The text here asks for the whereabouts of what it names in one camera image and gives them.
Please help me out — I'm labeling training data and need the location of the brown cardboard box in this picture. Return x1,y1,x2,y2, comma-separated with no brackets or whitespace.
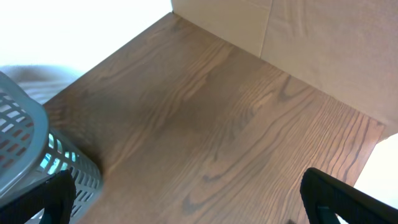
172,0,397,137

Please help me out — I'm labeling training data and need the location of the light blue snack packet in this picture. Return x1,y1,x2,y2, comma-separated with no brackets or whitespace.
37,133,78,175

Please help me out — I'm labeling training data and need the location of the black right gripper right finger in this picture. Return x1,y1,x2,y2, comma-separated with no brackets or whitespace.
300,167,397,224

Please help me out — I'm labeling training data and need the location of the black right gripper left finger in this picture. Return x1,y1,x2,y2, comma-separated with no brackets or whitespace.
1,170,76,224

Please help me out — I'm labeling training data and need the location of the grey plastic slotted basket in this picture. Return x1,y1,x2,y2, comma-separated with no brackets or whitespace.
1,73,103,223

